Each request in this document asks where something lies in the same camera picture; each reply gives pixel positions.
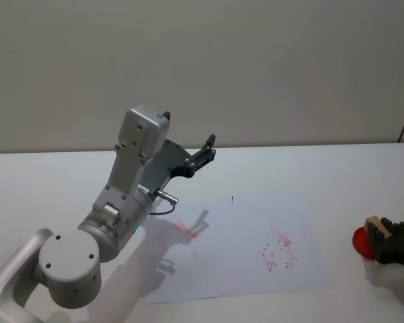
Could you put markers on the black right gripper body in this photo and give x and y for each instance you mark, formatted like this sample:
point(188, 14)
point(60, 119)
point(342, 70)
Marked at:
point(402, 244)

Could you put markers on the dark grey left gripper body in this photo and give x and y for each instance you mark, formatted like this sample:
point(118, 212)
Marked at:
point(170, 161)

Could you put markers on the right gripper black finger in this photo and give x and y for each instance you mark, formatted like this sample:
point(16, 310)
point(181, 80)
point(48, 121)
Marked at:
point(388, 227)
point(378, 244)

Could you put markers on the wooden stamp block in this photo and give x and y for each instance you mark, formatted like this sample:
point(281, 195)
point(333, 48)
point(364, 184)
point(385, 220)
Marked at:
point(373, 223)

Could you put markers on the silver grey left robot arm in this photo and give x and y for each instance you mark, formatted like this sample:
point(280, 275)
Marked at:
point(67, 259)

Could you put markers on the round red ink pad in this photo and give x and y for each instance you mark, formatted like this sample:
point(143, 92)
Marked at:
point(360, 243)

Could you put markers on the white paper with red marks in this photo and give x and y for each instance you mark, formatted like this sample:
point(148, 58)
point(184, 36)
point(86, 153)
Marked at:
point(239, 252)

